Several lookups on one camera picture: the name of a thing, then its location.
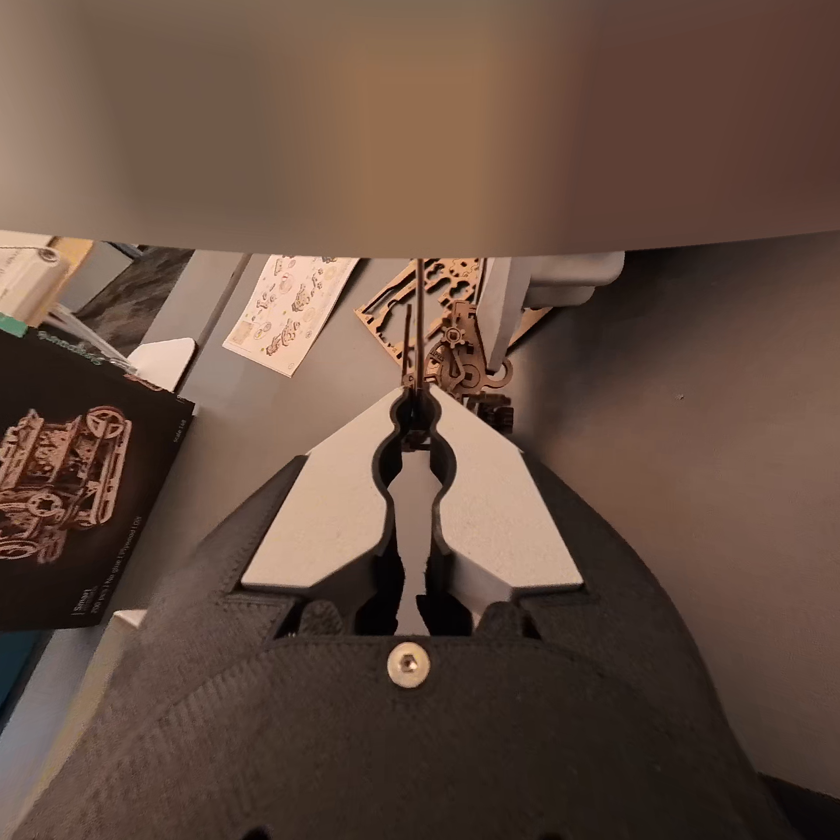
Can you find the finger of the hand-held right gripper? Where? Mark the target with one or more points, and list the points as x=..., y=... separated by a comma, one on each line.
x=505, y=308

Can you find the black model kit box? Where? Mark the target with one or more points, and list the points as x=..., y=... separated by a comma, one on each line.
x=92, y=538

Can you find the wooden parts sheet with ovals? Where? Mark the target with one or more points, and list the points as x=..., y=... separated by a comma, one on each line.
x=377, y=315

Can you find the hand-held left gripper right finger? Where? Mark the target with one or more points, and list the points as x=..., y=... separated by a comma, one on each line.
x=505, y=525

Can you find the illustrated instruction booklet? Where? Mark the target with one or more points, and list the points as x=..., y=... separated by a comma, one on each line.
x=289, y=315

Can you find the wooden gear model assembly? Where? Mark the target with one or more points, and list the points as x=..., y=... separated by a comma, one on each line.
x=459, y=341

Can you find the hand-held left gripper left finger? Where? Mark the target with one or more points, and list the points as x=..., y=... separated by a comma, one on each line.
x=315, y=525

